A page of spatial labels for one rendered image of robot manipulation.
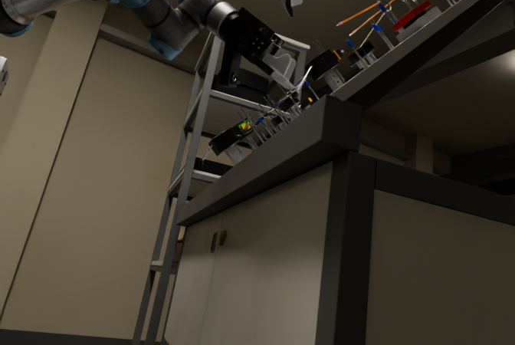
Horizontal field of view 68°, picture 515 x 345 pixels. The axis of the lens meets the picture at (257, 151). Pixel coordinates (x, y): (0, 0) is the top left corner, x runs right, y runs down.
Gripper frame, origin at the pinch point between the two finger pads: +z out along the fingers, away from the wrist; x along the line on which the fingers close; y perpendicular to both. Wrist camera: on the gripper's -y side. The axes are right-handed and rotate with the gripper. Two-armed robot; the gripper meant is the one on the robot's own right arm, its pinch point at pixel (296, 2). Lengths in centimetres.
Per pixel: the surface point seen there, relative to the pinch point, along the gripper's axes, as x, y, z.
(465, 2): -31.1, 7.5, 22.5
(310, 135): -25, -25, 40
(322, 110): -28, -24, 37
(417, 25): -26.5, 0.8, 23.8
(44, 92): 215, -60, -82
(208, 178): 93, 1, 20
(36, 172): 219, -71, -27
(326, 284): -25, -28, 57
